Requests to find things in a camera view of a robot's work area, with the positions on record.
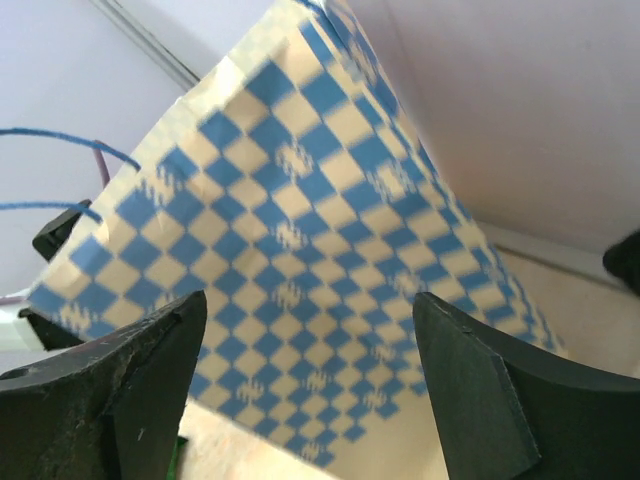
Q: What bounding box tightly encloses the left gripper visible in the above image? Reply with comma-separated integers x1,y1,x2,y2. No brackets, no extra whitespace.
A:
32,208,82,261

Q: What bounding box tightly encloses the black floral pillow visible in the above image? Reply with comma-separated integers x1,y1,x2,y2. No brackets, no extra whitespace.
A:
602,231,640,296

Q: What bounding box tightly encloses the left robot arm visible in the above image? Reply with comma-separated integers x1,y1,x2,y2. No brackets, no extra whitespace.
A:
17,208,83,351

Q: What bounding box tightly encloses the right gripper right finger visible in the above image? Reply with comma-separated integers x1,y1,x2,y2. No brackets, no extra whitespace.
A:
413,293,639,479

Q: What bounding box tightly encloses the green lemon candy bag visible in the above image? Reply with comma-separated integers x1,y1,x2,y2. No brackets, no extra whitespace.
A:
166,436,188,480

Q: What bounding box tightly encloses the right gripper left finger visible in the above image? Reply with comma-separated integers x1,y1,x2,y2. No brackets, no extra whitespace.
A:
1,292,207,479

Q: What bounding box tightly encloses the checkered paper bag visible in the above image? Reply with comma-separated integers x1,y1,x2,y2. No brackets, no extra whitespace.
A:
27,1,564,479

